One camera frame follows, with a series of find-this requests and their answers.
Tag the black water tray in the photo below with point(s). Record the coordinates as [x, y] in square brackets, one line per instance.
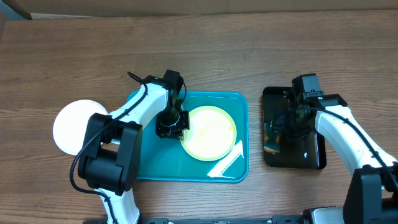
[302, 153]

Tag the green and yellow sponge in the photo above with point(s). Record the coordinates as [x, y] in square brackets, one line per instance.
[271, 139]

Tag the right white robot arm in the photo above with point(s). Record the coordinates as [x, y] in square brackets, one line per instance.
[372, 194]

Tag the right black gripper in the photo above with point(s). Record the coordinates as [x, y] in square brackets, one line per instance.
[280, 124]

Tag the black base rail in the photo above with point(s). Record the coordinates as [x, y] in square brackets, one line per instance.
[277, 219]

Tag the white plate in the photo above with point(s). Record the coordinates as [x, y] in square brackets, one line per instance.
[70, 124]

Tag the teal plastic tray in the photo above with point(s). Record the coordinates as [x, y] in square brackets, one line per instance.
[166, 159]

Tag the green rimmed plate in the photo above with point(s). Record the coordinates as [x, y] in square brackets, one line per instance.
[211, 135]

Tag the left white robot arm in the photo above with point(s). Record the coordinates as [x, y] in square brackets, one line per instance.
[108, 163]

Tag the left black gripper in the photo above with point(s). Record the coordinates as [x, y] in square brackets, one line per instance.
[177, 132]

